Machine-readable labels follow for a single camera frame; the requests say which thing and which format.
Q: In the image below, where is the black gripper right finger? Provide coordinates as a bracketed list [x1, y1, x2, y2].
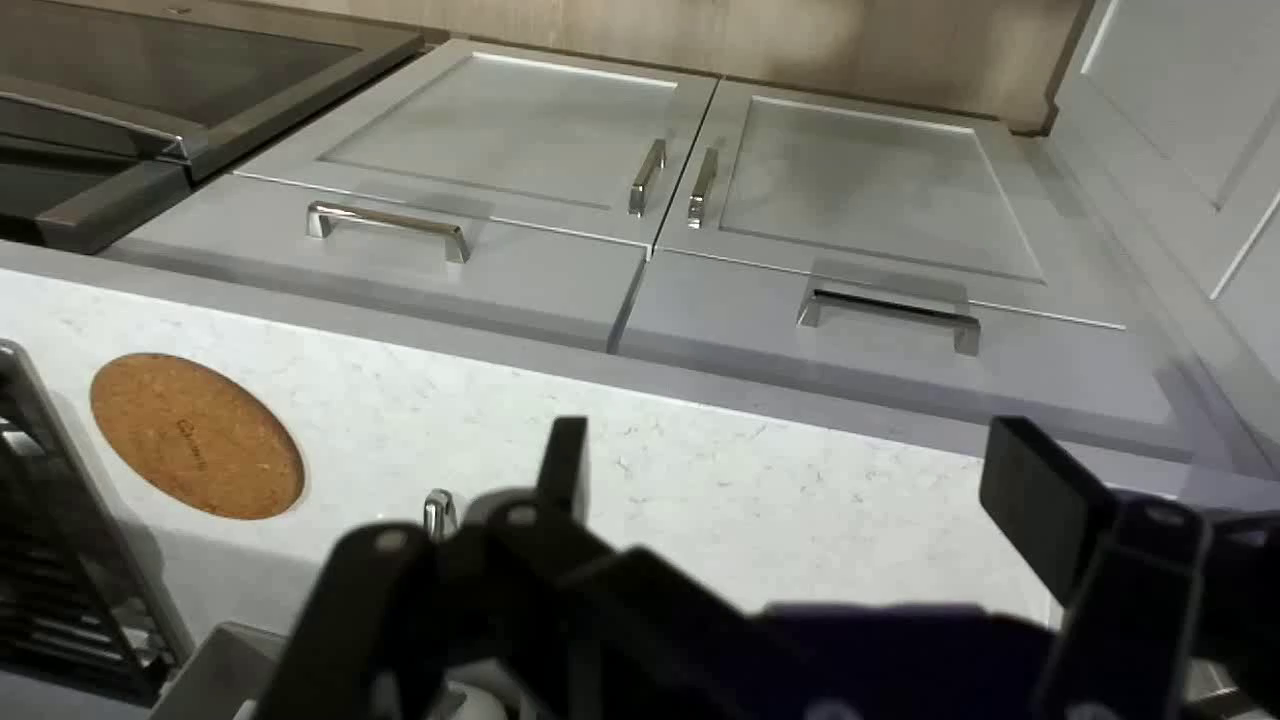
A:
[977, 412, 1211, 720]

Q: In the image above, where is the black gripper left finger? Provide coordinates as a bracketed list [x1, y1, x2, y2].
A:
[532, 412, 593, 538]

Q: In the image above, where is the white cabinet drawer front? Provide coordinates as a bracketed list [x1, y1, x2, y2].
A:
[613, 248, 1198, 463]
[107, 170, 651, 356]

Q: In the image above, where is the white lower cabinet door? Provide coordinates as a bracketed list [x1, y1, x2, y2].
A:
[1054, 0, 1280, 391]
[658, 78, 1141, 338]
[236, 36, 721, 258]

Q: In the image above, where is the round cork trivet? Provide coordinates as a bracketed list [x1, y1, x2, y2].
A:
[89, 348, 310, 524]

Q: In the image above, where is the stainless built-in oven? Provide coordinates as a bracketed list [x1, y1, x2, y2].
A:
[0, 0, 438, 261]

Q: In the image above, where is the steel drawer handle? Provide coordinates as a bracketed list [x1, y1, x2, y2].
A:
[304, 196, 476, 264]
[795, 279, 986, 361]

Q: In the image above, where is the steel door handle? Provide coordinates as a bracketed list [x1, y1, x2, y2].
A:
[626, 133, 676, 222]
[683, 137, 724, 238]

